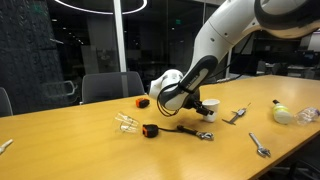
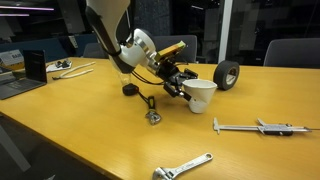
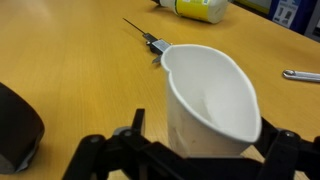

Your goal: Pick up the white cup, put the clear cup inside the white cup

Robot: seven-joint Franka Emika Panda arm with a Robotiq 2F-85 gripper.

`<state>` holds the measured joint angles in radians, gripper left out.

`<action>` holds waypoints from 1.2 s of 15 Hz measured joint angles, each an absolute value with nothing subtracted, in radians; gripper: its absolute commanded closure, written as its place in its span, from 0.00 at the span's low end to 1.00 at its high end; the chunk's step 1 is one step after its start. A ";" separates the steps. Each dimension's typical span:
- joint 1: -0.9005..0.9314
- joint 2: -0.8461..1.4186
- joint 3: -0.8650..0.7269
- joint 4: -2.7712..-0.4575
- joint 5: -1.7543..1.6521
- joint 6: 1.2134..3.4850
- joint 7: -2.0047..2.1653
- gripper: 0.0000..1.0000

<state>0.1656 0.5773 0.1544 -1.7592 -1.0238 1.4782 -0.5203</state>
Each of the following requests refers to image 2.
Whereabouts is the black tape roll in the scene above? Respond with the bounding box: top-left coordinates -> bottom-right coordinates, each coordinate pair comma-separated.
212,60 -> 241,91

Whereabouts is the white paper cup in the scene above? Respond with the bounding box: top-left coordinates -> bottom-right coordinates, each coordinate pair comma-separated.
181,78 -> 219,115

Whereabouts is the white printed sign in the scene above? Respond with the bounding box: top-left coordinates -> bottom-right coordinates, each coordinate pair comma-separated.
0,49 -> 25,67

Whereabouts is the blue partition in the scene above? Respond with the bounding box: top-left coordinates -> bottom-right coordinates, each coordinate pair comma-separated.
0,33 -> 99,64

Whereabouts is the white window post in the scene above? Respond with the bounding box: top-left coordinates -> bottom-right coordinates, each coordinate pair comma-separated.
217,0 -> 234,64

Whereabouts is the yellow wrist camera mount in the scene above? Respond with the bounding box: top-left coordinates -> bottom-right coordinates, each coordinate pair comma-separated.
153,40 -> 187,65

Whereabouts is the grey office chair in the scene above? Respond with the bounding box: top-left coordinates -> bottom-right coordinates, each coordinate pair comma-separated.
263,37 -> 320,70
82,41 -> 111,61
151,34 -> 199,64

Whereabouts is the grey laptop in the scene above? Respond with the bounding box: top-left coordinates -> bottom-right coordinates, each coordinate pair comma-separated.
0,66 -> 48,101

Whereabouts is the black-handled adjustable wrench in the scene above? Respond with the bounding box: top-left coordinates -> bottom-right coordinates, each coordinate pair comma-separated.
144,95 -> 162,126

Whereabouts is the silver adjustable wrench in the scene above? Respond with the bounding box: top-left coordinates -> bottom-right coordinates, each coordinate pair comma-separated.
151,152 -> 214,180

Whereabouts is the metal vernier caliper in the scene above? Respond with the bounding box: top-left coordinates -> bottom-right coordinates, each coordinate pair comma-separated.
212,117 -> 320,137

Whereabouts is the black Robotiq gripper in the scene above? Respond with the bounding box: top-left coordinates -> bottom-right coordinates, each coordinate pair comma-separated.
155,59 -> 200,102

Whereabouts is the black tape measure with strap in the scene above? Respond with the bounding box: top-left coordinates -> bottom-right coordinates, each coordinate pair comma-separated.
121,83 -> 150,102

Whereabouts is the black upright box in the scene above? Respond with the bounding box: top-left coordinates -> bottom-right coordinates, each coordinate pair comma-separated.
23,49 -> 48,84

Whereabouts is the white cloth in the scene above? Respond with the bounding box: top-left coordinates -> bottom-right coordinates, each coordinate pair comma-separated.
45,59 -> 74,74

